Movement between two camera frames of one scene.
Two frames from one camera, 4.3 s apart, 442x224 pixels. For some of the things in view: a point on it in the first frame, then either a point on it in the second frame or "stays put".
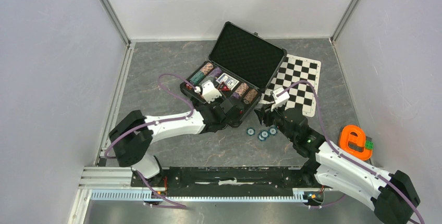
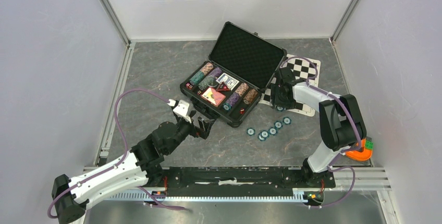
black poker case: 241,66 stays put
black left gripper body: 214,103 to 193,130
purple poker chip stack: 216,72 stays put
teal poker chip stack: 197,77 stays put
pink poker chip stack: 207,67 stays put
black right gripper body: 269,118 to 277,97
